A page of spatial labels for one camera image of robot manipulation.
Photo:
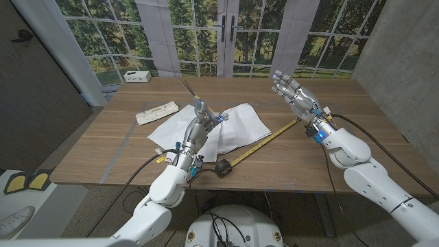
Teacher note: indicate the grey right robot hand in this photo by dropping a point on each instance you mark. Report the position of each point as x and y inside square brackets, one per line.
[302, 99]

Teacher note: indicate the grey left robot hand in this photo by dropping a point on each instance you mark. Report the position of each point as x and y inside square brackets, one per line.
[195, 137]

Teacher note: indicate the large white paper sheet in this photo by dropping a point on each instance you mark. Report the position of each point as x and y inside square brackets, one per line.
[171, 130]

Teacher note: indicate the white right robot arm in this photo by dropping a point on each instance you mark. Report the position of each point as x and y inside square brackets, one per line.
[370, 182]

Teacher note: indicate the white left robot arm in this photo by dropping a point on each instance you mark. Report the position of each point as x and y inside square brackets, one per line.
[164, 187]

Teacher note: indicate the black yellow tape measure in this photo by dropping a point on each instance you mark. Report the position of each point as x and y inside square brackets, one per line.
[223, 168]

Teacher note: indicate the white power strip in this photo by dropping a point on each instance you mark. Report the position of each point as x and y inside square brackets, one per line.
[154, 113]

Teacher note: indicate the white socket box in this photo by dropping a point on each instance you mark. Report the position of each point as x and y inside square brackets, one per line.
[137, 76]

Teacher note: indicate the printed window forest backdrop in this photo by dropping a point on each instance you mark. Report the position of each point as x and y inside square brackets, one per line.
[192, 41]

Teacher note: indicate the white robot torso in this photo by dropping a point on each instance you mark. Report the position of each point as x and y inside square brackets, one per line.
[240, 223]

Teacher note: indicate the black and yellow shoe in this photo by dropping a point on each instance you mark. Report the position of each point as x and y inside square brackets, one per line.
[39, 180]

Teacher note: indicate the yellow black foot pedal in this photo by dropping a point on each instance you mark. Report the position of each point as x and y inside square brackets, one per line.
[15, 183]

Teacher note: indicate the white sneaker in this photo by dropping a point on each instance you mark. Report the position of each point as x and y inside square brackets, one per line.
[15, 223]

